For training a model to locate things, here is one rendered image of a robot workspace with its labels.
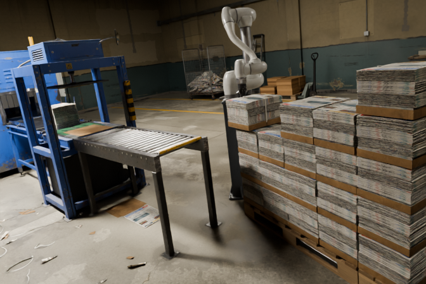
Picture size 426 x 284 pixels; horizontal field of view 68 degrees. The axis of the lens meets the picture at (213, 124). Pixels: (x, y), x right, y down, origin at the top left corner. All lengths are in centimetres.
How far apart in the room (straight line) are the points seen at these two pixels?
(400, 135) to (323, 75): 779
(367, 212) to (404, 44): 707
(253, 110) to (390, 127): 111
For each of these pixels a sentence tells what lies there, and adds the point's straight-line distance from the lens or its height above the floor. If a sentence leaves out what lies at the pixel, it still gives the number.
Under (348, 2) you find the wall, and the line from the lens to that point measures 913.
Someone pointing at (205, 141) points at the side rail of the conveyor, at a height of 76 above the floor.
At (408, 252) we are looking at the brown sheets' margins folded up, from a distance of 191.
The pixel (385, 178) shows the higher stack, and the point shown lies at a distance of 180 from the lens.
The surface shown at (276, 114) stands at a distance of 264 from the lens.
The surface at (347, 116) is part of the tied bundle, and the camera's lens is 182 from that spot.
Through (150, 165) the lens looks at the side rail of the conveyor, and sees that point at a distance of 232.
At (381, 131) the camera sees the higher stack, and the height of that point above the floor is 99.
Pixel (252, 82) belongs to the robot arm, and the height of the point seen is 115.
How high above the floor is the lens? 145
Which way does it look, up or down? 13 degrees down
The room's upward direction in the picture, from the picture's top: 7 degrees counter-clockwise
